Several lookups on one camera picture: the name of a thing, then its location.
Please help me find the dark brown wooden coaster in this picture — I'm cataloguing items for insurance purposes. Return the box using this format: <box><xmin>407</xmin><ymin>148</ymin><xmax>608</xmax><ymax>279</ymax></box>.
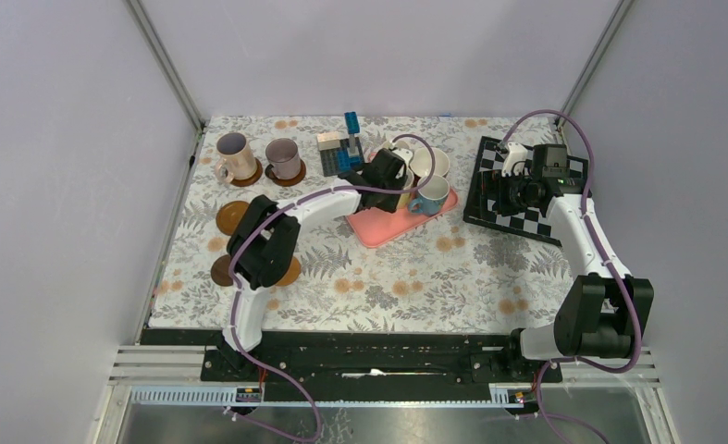
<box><xmin>216</xmin><ymin>201</ymin><xmax>250</xmax><ymax>236</ymax></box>
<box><xmin>228</xmin><ymin>159</ymin><xmax>264</xmax><ymax>188</ymax></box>
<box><xmin>265</xmin><ymin>160</ymin><xmax>307</xmax><ymax>187</ymax></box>

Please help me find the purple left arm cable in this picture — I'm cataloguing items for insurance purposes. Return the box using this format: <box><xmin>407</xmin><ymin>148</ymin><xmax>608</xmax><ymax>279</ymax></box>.
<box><xmin>227</xmin><ymin>133</ymin><xmax>438</xmax><ymax>444</ymax></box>

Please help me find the pink plastic tray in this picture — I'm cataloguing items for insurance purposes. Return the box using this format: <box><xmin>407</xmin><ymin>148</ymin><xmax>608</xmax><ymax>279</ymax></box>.
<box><xmin>346</xmin><ymin>189</ymin><xmax>459</xmax><ymax>248</ymax></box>

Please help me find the blue floral mug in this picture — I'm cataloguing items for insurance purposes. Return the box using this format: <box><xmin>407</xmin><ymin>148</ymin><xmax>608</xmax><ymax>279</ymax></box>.
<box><xmin>407</xmin><ymin>176</ymin><xmax>450</xmax><ymax>216</ymax></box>

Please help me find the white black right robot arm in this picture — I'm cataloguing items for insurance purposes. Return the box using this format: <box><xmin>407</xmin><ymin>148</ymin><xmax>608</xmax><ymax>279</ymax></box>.
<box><xmin>477</xmin><ymin>142</ymin><xmax>654</xmax><ymax>381</ymax></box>

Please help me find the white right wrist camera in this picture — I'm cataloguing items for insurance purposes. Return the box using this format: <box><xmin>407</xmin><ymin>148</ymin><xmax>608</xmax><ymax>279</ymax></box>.
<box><xmin>500</xmin><ymin>142</ymin><xmax>529</xmax><ymax>177</ymax></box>

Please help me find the white cream cup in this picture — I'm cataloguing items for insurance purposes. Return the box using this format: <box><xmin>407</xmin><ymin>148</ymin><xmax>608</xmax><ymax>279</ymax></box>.
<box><xmin>408</xmin><ymin>148</ymin><xmax>450</xmax><ymax>179</ymax></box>

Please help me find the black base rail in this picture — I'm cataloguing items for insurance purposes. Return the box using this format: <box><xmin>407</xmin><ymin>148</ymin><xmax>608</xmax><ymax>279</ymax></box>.
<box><xmin>201</xmin><ymin>331</ymin><xmax>543</xmax><ymax>402</ymax></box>

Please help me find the light wooden coaster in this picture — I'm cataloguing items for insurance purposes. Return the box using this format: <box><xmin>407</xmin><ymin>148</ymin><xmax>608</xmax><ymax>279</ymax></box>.
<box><xmin>276</xmin><ymin>256</ymin><xmax>301</xmax><ymax>287</ymax></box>

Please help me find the black white chessboard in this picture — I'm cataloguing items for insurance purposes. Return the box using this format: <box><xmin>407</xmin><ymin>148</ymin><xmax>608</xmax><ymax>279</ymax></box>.
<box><xmin>463</xmin><ymin>136</ymin><xmax>561</xmax><ymax>246</ymax></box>

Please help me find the building block model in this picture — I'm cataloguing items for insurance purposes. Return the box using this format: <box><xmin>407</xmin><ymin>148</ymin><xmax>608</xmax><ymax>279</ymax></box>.
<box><xmin>316</xmin><ymin>111</ymin><xmax>364</xmax><ymax>177</ymax></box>

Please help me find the mauve mug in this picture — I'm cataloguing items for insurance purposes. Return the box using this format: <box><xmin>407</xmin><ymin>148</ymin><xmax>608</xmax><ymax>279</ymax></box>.
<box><xmin>265</xmin><ymin>138</ymin><xmax>302</xmax><ymax>180</ymax></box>

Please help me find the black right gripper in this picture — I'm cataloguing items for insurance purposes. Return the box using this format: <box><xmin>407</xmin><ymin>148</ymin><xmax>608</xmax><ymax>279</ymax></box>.
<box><xmin>463</xmin><ymin>168</ymin><xmax>539</xmax><ymax>219</ymax></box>

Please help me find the yellow mug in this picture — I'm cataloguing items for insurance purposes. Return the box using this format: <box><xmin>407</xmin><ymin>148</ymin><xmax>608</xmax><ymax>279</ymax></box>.
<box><xmin>396</xmin><ymin>169</ymin><xmax>414</xmax><ymax>210</ymax></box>

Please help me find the tall pink beige mug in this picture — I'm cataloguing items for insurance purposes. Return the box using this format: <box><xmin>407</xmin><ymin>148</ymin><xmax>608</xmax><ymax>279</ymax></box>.
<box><xmin>215</xmin><ymin>132</ymin><xmax>256</xmax><ymax>184</ymax></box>

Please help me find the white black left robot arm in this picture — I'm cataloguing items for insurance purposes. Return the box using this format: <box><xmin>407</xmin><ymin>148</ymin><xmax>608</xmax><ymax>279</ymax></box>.
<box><xmin>222</xmin><ymin>149</ymin><xmax>408</xmax><ymax>380</ymax></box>

